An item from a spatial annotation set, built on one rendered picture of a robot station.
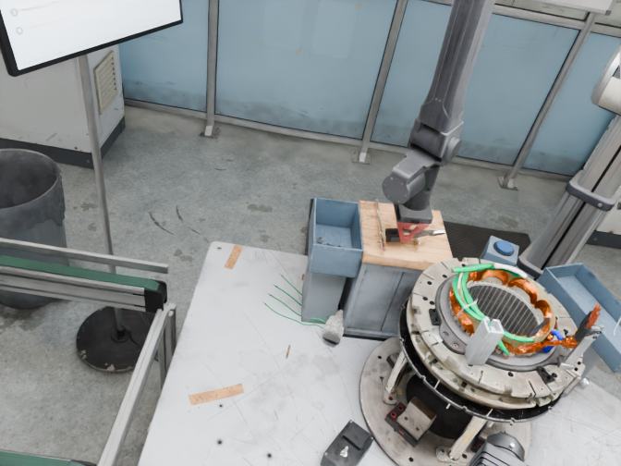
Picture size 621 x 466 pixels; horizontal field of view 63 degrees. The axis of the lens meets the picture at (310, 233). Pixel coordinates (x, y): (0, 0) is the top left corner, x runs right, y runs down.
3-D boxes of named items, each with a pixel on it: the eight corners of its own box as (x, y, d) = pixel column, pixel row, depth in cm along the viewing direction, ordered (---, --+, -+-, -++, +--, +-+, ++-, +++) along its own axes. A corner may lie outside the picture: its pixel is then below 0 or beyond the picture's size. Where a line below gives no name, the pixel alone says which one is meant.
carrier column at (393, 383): (384, 395, 113) (411, 338, 100) (383, 386, 115) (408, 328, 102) (395, 396, 114) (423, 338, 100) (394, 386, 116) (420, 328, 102)
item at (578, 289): (592, 423, 119) (666, 350, 101) (555, 434, 116) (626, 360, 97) (529, 337, 136) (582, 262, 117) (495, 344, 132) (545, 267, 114)
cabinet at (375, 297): (339, 337, 126) (362, 262, 109) (337, 282, 140) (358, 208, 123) (415, 345, 128) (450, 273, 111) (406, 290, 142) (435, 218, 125)
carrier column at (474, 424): (447, 461, 104) (486, 409, 91) (444, 449, 106) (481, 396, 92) (458, 462, 105) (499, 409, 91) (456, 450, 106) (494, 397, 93)
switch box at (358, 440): (319, 464, 102) (323, 451, 98) (346, 429, 108) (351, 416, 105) (344, 485, 100) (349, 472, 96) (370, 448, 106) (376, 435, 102)
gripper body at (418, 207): (399, 224, 101) (407, 194, 96) (393, 191, 108) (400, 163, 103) (432, 226, 101) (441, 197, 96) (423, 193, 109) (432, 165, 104)
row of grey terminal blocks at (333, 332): (337, 349, 123) (340, 338, 121) (319, 342, 124) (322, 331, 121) (348, 320, 131) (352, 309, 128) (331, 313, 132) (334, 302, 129)
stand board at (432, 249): (361, 263, 109) (364, 254, 108) (357, 207, 124) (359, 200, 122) (451, 274, 111) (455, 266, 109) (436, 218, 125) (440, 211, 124)
